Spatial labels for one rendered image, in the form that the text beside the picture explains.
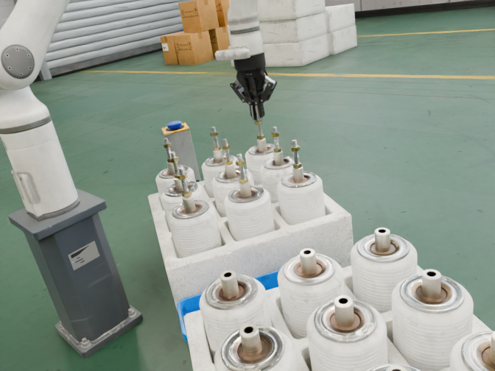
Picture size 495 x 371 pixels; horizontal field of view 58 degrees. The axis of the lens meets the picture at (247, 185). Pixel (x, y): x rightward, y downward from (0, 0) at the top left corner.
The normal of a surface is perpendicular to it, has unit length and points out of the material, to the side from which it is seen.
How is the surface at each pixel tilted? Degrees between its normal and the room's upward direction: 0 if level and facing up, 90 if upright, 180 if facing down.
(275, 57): 90
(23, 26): 77
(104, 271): 90
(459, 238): 0
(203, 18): 90
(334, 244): 90
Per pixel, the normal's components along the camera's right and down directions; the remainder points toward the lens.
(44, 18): 0.87, 0.12
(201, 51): 0.69, 0.19
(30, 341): -0.16, -0.90
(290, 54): -0.65, 0.40
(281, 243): 0.29, 0.35
